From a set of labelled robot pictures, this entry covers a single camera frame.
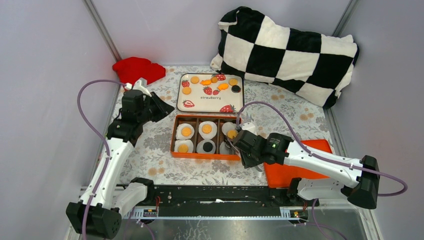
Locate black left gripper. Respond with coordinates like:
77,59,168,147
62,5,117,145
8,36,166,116
137,91,176,125

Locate metal serving tongs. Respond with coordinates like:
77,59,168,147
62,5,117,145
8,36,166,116
224,136,264,175

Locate round yellow biscuit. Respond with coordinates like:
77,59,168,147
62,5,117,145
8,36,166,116
226,129,238,139
177,144,190,153
228,78,238,86
182,87,192,95
190,76,200,84
201,124,213,134
181,127,192,137

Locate orange tin lid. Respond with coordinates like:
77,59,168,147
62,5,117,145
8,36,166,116
263,139,333,188

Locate black sandwich cookie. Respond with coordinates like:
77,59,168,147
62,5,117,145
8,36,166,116
231,85,241,93
202,142,215,153

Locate orange cookie tin box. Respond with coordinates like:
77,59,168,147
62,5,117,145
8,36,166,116
170,114,241,161

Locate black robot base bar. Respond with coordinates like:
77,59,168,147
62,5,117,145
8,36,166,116
136,185,313,219

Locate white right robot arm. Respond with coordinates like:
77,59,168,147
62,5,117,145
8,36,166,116
233,130,380,210

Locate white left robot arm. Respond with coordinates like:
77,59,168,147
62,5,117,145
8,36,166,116
66,90,174,240

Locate white paper cupcake liner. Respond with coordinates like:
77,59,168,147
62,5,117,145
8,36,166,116
219,142,234,155
198,121,218,140
196,139,216,154
174,139,194,153
175,123,195,140
221,121,237,136

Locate red cloth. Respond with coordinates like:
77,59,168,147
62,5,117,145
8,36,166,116
112,56,166,85

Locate orange fish shaped cookie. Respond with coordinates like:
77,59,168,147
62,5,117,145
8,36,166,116
200,79,212,86
217,83,229,91

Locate strawberry print white tray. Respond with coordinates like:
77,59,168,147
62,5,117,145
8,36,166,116
176,73,245,114

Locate small swirl orange cookie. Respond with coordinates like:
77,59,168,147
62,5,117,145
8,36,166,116
210,76,218,83

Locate checkered black white blanket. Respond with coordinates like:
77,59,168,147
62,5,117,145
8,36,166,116
210,6,360,109

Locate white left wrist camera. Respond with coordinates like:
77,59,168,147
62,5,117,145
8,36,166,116
132,77,152,97

